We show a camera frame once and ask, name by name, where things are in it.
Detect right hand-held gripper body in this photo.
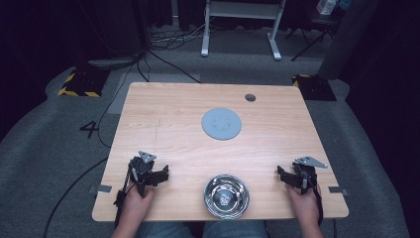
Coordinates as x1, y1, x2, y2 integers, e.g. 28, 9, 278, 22
291, 156, 329, 195

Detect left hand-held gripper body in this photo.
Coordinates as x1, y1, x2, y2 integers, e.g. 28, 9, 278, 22
128, 151, 158, 198

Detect person's right hand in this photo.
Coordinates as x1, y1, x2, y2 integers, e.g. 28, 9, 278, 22
285, 184, 322, 226

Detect person's left hand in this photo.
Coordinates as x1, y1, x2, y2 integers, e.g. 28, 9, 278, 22
120, 180, 156, 229

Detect grey tape strip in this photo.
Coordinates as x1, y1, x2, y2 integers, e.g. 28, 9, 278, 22
328, 185, 349, 196
88, 183, 113, 195

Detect shiny steel bowl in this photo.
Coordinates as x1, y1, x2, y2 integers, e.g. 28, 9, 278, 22
203, 174, 251, 220

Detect grey round mat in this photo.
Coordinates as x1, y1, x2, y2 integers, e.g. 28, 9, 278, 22
201, 107, 243, 142

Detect person's blue jeans legs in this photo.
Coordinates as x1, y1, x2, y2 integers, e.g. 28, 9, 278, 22
134, 219, 269, 238

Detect grey padded column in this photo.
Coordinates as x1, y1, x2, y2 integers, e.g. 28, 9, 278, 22
317, 0, 379, 81

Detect black folding stand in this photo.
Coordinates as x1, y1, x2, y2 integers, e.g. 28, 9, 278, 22
284, 9, 342, 62

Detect white printed box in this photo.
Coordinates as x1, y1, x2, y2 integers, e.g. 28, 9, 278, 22
315, 0, 339, 16

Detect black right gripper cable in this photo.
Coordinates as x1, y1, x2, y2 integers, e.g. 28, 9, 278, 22
310, 179, 325, 228

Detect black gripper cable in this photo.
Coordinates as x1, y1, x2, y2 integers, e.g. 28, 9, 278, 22
310, 179, 325, 228
113, 164, 137, 230

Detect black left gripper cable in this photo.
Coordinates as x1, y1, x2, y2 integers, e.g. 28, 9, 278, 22
113, 164, 137, 230

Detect black floor cable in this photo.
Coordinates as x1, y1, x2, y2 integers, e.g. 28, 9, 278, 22
42, 49, 202, 238

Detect black yellow striped base plate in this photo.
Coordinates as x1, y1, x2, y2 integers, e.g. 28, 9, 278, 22
56, 66, 111, 99
291, 73, 338, 102

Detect bundle of floor cables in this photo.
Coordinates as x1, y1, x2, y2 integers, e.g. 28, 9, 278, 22
149, 16, 212, 53

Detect white desk frame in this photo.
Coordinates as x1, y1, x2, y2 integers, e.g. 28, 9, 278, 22
200, 0, 287, 61

